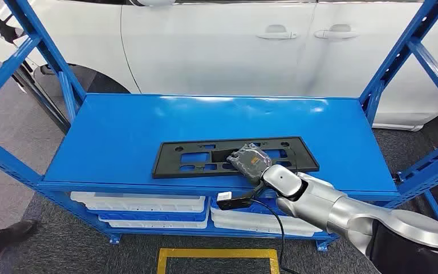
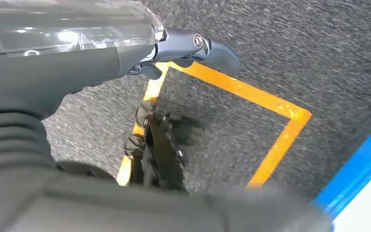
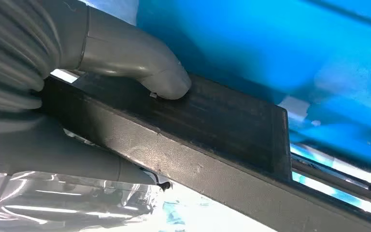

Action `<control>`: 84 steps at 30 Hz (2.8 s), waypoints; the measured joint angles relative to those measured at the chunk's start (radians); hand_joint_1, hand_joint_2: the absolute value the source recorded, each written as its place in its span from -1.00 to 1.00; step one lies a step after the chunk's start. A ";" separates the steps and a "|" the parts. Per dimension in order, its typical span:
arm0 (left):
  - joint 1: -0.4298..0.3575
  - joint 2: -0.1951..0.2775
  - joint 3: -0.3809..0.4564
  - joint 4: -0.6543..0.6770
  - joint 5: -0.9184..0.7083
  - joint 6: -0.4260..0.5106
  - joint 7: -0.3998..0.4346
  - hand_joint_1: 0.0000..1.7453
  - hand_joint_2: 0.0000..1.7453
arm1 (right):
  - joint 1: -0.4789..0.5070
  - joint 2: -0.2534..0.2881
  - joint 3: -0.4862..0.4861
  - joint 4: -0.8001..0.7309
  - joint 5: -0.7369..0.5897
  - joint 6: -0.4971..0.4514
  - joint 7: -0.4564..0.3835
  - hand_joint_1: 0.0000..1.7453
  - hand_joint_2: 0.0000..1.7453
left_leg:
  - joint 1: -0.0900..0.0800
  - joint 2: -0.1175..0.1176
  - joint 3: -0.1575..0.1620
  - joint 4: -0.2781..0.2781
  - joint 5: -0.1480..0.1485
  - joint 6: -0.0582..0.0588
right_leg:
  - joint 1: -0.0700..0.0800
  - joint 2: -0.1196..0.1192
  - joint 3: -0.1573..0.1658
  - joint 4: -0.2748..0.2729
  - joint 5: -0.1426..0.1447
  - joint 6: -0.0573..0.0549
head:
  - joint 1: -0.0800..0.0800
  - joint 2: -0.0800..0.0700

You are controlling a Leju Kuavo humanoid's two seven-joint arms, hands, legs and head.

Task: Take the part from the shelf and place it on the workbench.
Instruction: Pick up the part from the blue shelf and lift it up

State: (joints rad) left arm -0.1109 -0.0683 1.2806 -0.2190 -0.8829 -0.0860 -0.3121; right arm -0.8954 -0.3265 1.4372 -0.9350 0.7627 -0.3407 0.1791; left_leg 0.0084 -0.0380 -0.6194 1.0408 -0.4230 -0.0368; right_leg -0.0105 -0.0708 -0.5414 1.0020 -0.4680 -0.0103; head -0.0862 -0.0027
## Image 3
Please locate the grey metal rail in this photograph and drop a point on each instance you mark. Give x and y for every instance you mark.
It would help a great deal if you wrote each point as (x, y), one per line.
(332, 182)

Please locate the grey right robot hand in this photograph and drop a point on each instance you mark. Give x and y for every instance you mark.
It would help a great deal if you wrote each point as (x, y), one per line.
(124, 51)

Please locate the blue metal shelf rack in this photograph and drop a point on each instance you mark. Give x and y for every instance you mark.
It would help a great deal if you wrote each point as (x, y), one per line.
(268, 48)

